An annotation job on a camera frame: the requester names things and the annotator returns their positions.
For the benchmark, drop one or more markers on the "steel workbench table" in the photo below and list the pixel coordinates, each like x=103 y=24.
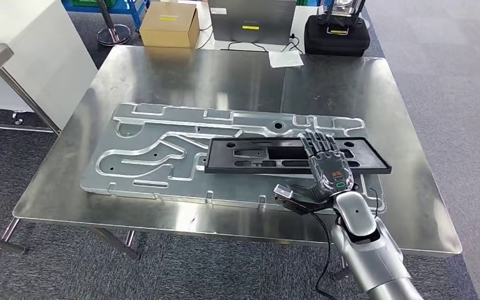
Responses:
x=223 y=74

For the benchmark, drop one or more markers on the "aluminium fixture plate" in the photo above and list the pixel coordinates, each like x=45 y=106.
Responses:
x=240 y=194

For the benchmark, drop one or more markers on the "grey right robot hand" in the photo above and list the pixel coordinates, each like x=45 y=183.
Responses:
x=331 y=170

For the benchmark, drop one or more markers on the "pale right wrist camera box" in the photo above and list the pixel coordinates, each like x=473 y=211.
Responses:
x=283 y=191

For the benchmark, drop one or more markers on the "chrome base stanchion post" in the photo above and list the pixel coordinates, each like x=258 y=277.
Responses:
x=113 y=37

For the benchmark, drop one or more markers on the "blue wheeled shelf rack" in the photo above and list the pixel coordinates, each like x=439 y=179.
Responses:
x=134 y=10

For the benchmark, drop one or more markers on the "white paper sheet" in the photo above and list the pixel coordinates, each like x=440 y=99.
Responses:
x=285 y=58

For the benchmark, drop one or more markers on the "black plastic panel part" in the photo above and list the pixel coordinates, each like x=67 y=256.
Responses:
x=215 y=165

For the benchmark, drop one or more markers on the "brown cardboard box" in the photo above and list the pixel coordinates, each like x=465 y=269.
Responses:
x=169 y=29

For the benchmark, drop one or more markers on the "black carrying case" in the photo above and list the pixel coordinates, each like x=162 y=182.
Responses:
x=335 y=45

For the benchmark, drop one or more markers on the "chrome chair base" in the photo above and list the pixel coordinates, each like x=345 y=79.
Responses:
x=17 y=119

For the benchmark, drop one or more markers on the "black metal device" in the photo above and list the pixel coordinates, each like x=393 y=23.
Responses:
x=341 y=8

